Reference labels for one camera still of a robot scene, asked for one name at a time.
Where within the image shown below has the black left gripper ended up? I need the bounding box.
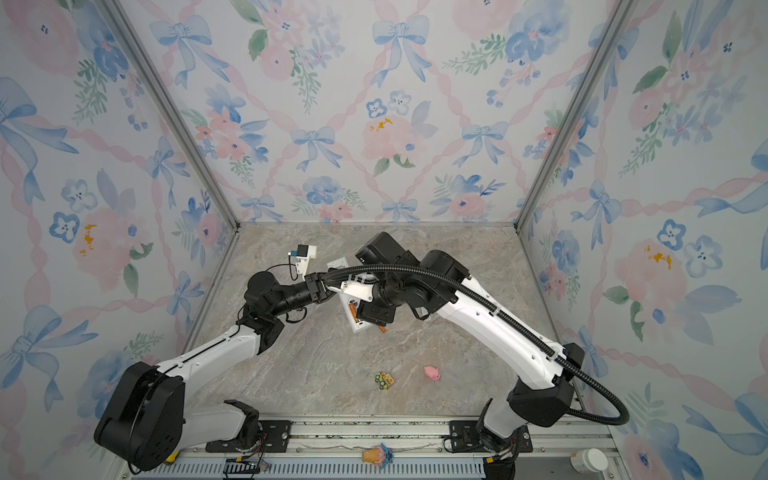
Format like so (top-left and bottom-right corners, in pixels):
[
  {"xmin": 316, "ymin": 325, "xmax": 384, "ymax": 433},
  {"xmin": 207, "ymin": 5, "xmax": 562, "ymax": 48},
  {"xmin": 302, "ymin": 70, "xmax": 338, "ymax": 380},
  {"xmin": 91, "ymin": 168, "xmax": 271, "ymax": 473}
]
[{"xmin": 270, "ymin": 276, "xmax": 337, "ymax": 322}]

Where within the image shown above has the white remote control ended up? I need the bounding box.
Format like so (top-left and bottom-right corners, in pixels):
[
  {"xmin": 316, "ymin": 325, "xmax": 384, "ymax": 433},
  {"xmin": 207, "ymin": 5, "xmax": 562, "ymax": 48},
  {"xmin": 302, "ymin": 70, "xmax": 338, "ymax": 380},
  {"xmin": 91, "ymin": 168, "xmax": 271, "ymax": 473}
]
[{"xmin": 326, "ymin": 257, "xmax": 374, "ymax": 334}]

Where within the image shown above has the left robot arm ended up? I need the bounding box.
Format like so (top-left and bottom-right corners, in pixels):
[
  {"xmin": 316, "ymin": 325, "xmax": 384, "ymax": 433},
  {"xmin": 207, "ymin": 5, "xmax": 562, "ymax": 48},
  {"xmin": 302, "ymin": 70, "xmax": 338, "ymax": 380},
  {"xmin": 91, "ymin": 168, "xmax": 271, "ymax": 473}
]
[{"xmin": 94, "ymin": 271, "xmax": 334, "ymax": 471}]

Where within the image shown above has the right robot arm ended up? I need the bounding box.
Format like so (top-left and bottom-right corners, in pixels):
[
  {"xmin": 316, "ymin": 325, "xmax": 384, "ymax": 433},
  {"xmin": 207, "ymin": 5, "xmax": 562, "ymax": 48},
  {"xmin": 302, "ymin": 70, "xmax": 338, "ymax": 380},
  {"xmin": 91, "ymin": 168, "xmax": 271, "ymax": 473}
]
[{"xmin": 355, "ymin": 233, "xmax": 584, "ymax": 451}]

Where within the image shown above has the red green toy car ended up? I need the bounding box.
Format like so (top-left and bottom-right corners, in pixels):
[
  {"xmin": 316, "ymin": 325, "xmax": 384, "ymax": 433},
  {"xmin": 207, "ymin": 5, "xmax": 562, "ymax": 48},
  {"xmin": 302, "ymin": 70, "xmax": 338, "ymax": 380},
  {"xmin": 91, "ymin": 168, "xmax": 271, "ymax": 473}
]
[{"xmin": 375, "ymin": 372, "xmax": 394, "ymax": 390}]

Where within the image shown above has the pink pig toy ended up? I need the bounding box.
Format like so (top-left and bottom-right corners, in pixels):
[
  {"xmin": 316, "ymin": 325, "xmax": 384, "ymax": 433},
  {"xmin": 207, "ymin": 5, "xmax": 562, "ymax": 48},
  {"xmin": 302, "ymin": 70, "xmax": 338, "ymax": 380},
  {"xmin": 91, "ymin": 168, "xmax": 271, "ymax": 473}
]
[{"xmin": 423, "ymin": 366, "xmax": 441, "ymax": 381}]

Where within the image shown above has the orange blue plush toy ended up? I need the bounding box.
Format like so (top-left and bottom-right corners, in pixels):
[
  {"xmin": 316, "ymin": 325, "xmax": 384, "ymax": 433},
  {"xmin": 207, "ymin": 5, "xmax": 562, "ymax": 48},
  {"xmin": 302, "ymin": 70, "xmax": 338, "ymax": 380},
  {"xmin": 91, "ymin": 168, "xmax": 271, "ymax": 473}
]
[{"xmin": 362, "ymin": 444, "xmax": 394, "ymax": 468}]

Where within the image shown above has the white cup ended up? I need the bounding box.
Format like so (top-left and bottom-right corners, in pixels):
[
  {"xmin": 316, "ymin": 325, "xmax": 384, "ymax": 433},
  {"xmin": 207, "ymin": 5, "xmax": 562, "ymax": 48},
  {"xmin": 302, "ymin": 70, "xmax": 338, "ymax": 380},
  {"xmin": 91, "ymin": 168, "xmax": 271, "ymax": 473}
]
[{"xmin": 570, "ymin": 448, "xmax": 608, "ymax": 474}]

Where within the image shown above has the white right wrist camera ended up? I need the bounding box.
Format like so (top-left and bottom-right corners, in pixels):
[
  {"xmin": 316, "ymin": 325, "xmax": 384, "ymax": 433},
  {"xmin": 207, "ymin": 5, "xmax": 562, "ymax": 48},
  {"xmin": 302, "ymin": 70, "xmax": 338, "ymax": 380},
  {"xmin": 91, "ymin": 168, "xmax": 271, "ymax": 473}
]
[{"xmin": 339, "ymin": 280, "xmax": 375, "ymax": 303}]

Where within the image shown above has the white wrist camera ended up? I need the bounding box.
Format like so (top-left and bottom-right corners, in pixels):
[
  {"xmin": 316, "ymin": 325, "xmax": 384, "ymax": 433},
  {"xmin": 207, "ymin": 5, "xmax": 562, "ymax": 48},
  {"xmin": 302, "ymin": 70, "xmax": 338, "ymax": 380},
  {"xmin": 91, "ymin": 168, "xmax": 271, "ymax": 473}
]
[
  {"xmin": 289, "ymin": 244, "xmax": 317, "ymax": 277},
  {"xmin": 339, "ymin": 280, "xmax": 375, "ymax": 303}
]

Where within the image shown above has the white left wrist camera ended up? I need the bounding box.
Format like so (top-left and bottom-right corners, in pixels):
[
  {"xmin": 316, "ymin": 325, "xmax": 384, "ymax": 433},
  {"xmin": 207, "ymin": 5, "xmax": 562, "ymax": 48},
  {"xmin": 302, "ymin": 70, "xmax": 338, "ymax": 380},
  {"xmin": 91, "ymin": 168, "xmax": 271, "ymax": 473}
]
[{"xmin": 289, "ymin": 244, "xmax": 317, "ymax": 277}]

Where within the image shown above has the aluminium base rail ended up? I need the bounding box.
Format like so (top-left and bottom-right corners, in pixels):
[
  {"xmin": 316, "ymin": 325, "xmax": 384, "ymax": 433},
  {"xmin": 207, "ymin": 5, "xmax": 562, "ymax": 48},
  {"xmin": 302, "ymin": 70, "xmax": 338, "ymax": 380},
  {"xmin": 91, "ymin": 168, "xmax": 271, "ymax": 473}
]
[{"xmin": 107, "ymin": 413, "xmax": 625, "ymax": 480}]

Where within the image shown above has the aluminium corner post left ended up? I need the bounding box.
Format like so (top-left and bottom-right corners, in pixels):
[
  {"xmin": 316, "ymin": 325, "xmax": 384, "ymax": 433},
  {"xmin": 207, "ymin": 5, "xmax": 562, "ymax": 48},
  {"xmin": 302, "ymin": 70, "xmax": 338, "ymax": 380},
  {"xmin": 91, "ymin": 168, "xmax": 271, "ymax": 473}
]
[{"xmin": 96, "ymin": 0, "xmax": 240, "ymax": 231}]

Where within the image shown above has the aluminium corner post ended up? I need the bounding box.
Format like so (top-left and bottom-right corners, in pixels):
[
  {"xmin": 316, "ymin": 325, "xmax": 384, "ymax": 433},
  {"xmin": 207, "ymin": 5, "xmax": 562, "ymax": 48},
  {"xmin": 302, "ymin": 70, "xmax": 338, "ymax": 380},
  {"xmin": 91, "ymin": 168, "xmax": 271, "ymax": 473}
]
[
  {"xmin": 96, "ymin": 0, "xmax": 240, "ymax": 231},
  {"xmin": 515, "ymin": 0, "xmax": 636, "ymax": 235}
]

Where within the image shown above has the aluminium corner post right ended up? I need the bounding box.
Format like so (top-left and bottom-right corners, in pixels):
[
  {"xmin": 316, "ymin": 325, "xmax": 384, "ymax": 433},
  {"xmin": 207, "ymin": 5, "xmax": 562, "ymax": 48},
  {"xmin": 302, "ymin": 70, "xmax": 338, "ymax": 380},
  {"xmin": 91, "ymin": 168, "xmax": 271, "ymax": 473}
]
[{"xmin": 515, "ymin": 0, "xmax": 636, "ymax": 235}]

